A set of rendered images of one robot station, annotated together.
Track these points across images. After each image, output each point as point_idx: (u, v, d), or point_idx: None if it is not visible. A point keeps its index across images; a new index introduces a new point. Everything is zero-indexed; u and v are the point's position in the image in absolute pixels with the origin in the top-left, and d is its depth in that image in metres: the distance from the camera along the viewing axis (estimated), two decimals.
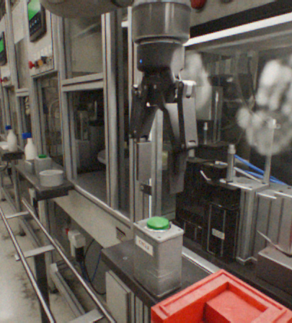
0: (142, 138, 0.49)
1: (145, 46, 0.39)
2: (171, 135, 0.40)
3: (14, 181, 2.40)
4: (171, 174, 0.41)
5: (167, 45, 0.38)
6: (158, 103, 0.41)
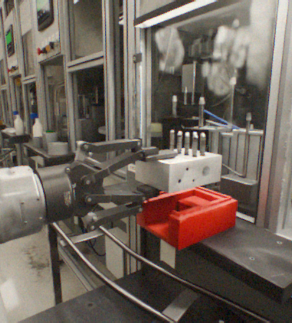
0: (135, 156, 0.43)
1: None
2: None
3: (19, 166, 2.56)
4: None
5: None
6: None
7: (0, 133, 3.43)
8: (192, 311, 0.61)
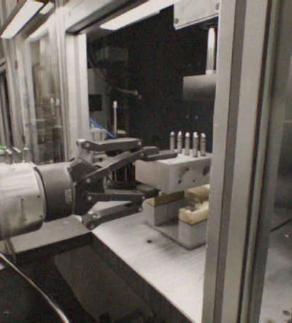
0: (136, 156, 0.43)
1: None
2: None
3: None
4: None
5: None
6: None
7: None
8: None
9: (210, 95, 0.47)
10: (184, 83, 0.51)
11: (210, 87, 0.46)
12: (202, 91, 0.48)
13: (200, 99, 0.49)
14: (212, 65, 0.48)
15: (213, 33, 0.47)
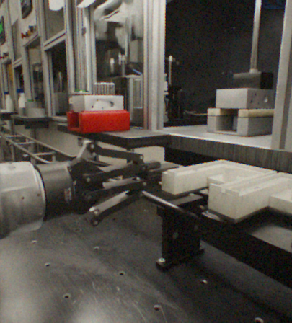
0: (138, 169, 0.43)
1: None
2: (125, 182, 0.44)
3: None
4: None
5: None
6: None
7: None
8: (110, 196, 0.91)
9: (254, 86, 0.70)
10: (233, 78, 0.75)
11: (254, 81, 0.70)
12: (249, 83, 0.71)
13: (246, 89, 0.72)
14: (254, 66, 0.72)
15: (256, 45, 0.71)
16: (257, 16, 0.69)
